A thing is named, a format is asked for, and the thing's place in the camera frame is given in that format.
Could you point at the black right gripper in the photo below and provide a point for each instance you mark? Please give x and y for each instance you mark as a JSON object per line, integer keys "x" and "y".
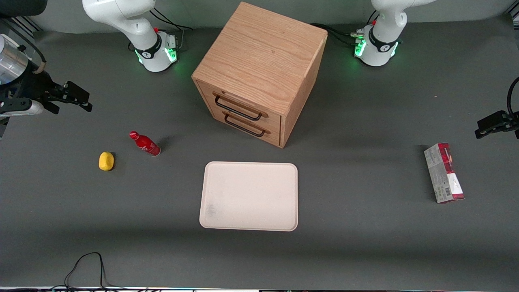
{"x": 35, "y": 86}

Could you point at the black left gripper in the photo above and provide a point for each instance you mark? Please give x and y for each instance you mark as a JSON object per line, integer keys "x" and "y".
{"x": 499, "y": 121}

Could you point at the red coke bottle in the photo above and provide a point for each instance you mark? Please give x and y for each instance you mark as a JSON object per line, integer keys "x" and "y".
{"x": 145, "y": 143}

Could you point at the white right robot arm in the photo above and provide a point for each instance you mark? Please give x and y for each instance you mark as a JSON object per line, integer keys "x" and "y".
{"x": 121, "y": 16}

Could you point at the beige plastic tray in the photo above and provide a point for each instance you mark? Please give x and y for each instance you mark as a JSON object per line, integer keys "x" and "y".
{"x": 249, "y": 196}

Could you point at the yellow lemon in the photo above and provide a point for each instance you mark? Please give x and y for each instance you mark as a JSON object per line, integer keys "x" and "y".
{"x": 106, "y": 161}

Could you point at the red and grey carton box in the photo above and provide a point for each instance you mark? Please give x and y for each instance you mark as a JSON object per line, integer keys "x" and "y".
{"x": 445, "y": 173}

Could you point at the wooden drawer front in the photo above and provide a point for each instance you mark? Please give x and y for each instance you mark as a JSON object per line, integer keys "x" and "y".
{"x": 247, "y": 103}
{"x": 251, "y": 132}

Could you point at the wooden drawer cabinet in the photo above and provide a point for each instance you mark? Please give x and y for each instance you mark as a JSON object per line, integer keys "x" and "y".
{"x": 263, "y": 56}

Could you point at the aluminium frame rail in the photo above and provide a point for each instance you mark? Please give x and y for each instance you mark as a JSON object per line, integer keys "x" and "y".
{"x": 24, "y": 25}

